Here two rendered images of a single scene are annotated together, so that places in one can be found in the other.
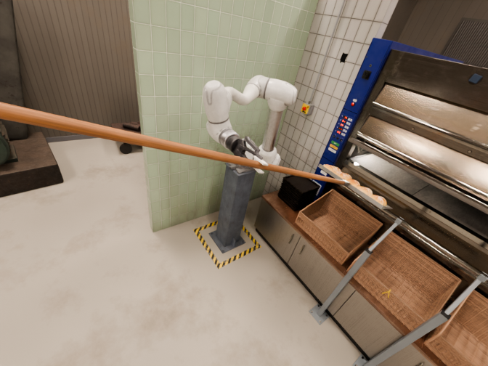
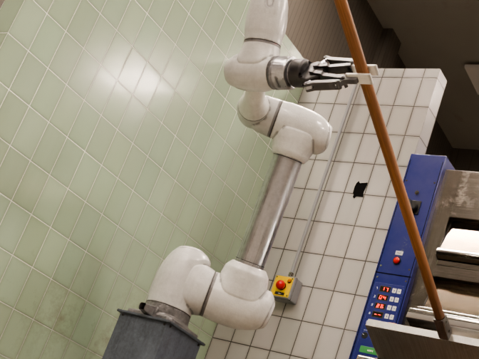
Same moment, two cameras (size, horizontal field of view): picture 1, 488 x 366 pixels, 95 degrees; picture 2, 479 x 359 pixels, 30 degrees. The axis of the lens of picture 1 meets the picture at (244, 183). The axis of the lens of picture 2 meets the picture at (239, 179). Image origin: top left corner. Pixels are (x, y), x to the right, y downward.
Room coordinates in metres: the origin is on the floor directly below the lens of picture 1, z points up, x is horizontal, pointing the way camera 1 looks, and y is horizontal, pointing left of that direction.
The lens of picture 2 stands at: (-1.10, 0.49, 0.50)
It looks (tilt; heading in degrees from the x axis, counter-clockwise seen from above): 20 degrees up; 350
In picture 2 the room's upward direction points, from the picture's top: 21 degrees clockwise
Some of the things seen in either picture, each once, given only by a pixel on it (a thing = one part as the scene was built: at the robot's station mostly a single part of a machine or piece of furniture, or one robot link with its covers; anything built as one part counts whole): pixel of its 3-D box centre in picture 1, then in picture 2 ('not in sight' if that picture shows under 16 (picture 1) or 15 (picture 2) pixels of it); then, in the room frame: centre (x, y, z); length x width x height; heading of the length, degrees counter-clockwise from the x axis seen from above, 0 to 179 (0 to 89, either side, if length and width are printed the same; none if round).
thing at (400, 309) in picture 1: (400, 275); not in sight; (1.16, -1.33, 0.72); 0.56 x 0.49 x 0.28; 43
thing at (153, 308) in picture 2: (240, 164); (162, 315); (1.75, 0.07, 1.03); 0.22 x 0.18 x 0.06; 133
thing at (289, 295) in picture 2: (307, 108); (285, 289); (2.44, -0.48, 1.46); 0.10 x 0.07 x 0.10; 42
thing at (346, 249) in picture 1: (336, 223); not in sight; (1.61, -0.93, 0.72); 0.56 x 0.49 x 0.28; 44
